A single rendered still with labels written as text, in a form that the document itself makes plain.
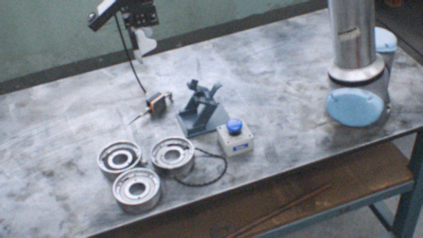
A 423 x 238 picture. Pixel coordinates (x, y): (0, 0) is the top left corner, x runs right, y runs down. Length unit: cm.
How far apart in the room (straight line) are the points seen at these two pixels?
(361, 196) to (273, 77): 42
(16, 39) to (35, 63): 17
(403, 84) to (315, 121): 29
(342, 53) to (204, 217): 63
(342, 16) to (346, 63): 11
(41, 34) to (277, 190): 171
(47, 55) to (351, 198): 190
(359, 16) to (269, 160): 41
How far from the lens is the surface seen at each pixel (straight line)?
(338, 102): 111
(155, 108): 137
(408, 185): 160
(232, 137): 123
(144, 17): 124
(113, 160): 126
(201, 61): 156
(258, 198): 148
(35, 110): 152
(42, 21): 279
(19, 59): 289
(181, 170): 120
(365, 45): 106
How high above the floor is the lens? 170
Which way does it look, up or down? 42 degrees down
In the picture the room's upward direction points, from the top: 6 degrees counter-clockwise
